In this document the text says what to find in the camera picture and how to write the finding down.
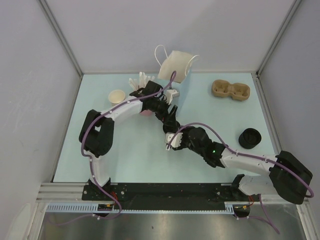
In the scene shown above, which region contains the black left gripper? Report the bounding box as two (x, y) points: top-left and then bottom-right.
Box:
(149, 96), (177, 127)

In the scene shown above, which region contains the white and blue paper bag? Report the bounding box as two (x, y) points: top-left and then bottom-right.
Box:
(154, 45), (199, 84)

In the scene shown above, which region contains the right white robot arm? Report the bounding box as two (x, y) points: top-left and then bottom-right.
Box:
(165, 124), (314, 205)

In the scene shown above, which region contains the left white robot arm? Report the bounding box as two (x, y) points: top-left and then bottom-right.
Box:
(79, 81), (181, 200)

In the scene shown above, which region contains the pink straw holder cup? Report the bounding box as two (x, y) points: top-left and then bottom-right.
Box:
(140, 110), (153, 117)

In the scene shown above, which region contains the bundle of wrapped white straws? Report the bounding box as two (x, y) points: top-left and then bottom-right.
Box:
(128, 72), (156, 91)

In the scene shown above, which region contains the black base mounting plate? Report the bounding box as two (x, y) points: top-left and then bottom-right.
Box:
(82, 182), (261, 211)

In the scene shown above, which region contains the stack of brown paper cups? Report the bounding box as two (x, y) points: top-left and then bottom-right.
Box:
(108, 89), (126, 106)

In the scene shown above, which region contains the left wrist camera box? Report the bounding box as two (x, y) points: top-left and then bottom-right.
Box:
(165, 88), (180, 105)

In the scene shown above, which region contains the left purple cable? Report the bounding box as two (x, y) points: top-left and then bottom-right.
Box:
(47, 70), (177, 226)

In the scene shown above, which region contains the purple cable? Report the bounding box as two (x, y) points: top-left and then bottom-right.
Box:
(47, 70), (177, 226)
(167, 122), (315, 235)

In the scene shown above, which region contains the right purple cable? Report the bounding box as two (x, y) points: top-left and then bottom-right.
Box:
(167, 122), (315, 235)

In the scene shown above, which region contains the aluminium frame rail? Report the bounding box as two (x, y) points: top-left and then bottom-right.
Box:
(36, 182), (308, 215)

